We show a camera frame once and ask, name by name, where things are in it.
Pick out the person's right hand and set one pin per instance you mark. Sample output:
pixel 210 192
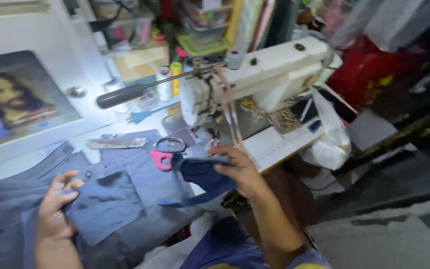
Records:
pixel 243 173

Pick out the person's left hand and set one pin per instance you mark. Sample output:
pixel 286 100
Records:
pixel 52 216

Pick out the person's right fingers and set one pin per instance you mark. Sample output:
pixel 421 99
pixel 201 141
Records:
pixel 224 160

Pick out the dark blue fabric strip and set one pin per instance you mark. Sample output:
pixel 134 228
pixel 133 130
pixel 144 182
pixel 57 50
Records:
pixel 203 179

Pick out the grey-blue fabric patch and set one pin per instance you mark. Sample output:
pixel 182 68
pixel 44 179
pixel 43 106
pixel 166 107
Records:
pixel 103 209

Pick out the tray of small metal parts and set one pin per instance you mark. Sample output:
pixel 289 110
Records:
pixel 285 120

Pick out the white sewing machine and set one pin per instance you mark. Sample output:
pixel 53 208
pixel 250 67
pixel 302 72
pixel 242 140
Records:
pixel 259 80

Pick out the person's blue shirt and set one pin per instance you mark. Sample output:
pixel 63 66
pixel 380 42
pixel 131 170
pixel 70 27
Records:
pixel 245 246

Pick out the blue power plug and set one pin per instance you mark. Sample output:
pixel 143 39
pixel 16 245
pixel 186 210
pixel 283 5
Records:
pixel 144 115

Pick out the yellow thread spool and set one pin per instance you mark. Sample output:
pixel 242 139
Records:
pixel 176 76

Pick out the white thread spool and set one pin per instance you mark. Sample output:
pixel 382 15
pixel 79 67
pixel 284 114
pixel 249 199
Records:
pixel 164 84

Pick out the grey thread cone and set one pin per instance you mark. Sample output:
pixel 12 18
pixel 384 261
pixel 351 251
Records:
pixel 234 59

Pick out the white plastic bag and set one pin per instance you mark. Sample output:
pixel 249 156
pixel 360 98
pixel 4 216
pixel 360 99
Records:
pixel 329 138

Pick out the metal ruler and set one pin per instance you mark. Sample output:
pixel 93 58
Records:
pixel 117 143

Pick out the grey machine lamp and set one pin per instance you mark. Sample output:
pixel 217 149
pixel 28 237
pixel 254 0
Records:
pixel 121 96

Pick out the cardboard box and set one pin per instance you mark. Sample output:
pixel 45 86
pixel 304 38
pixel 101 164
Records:
pixel 142 61

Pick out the cluttered shelf of supplies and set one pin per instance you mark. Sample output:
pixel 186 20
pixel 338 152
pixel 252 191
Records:
pixel 215 22

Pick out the grey-blue trousers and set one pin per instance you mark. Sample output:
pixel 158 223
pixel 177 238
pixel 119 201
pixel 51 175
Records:
pixel 88 201

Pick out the round metal knob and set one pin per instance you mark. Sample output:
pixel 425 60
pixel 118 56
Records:
pixel 77 92

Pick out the red plastic container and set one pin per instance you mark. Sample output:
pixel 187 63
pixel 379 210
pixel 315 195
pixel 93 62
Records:
pixel 371 71

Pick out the framed portrait picture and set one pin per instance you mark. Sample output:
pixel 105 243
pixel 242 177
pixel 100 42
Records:
pixel 17 99

